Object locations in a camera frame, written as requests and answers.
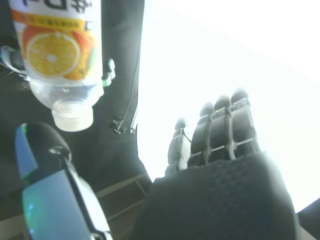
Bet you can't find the orange drink bottle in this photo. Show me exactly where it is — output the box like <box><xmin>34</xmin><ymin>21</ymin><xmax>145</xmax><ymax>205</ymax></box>
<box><xmin>8</xmin><ymin>0</ymin><xmax>105</xmax><ymax>133</ymax></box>

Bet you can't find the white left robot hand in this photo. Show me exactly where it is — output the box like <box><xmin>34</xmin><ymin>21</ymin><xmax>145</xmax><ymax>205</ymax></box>
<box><xmin>14</xmin><ymin>87</ymin><xmax>300</xmax><ymax>240</ymax></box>

